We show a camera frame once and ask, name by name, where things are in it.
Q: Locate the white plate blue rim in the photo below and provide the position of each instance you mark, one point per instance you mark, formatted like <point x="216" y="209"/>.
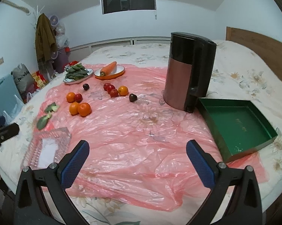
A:
<point x="79" y="79"/>

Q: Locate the dark plum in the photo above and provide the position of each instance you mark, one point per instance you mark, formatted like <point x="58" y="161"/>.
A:
<point x="132" y="98"/>
<point x="86" y="87"/>

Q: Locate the green shallow box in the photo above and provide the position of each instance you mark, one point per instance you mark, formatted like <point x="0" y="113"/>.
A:
<point x="237" y="126"/>

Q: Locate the white plastic bag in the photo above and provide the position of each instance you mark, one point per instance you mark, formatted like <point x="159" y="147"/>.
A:
<point x="12" y="108"/>

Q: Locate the floral bed duvet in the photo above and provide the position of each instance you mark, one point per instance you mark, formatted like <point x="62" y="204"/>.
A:
<point x="238" y="73"/>

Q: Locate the purple bin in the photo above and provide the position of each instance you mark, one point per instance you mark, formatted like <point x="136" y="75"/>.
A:
<point x="60" y="59"/>

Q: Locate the grey shopping bag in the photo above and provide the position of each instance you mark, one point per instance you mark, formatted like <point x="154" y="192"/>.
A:
<point x="22" y="78"/>

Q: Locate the small orange group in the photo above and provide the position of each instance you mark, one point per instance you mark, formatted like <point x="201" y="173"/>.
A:
<point x="73" y="108"/>

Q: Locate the olive jacket on rack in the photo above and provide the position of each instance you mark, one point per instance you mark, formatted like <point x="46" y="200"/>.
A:
<point x="45" y="40"/>

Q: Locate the green leaf piece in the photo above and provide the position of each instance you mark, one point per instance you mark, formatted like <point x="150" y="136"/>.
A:
<point x="53" y="107"/>
<point x="43" y="121"/>

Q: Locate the white coat rack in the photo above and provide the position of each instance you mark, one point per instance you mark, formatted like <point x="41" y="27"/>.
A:
<point x="36" y="14"/>

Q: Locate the pile of green leaves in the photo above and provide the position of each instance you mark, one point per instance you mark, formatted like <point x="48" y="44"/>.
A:
<point x="76" y="70"/>

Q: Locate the red apple group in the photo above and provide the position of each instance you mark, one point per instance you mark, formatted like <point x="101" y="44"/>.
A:
<point x="78" y="98"/>

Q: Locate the green leaf piece lower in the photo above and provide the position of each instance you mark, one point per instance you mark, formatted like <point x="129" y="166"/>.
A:
<point x="43" y="121"/>

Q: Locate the wooden headboard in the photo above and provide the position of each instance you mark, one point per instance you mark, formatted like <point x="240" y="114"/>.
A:
<point x="269" y="49"/>

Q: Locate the black and copper appliance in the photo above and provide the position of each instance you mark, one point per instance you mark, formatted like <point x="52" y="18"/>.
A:
<point x="190" y="65"/>

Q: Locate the small white fan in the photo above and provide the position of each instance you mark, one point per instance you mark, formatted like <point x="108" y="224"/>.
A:
<point x="54" y="20"/>

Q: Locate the green leaf piece upper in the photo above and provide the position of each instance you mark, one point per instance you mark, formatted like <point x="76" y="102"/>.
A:
<point x="53" y="107"/>

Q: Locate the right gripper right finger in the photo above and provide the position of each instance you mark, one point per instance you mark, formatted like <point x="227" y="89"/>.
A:
<point x="244" y="206"/>

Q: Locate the orange carrot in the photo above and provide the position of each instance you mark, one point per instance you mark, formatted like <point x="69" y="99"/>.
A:
<point x="107" y="70"/>

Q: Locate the pink plastic sheet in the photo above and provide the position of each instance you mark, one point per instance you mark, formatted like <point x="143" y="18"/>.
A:
<point x="137" y="150"/>

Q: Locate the clear glass tray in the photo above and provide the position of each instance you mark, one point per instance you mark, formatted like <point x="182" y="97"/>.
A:
<point x="46" y="147"/>

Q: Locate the orange rimmed white dish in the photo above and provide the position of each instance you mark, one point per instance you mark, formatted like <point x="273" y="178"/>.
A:
<point x="118" y="71"/>

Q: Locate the red snack packages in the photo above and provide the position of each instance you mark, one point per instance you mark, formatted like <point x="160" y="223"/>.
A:
<point x="39" y="80"/>

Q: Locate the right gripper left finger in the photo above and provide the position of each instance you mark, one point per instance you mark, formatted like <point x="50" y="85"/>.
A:
<point x="31" y="207"/>

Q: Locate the stacked plastic bags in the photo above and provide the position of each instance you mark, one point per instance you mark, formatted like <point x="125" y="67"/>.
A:
<point x="61" y="38"/>

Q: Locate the large orange group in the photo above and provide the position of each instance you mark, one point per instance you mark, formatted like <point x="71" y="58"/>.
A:
<point x="84" y="109"/>

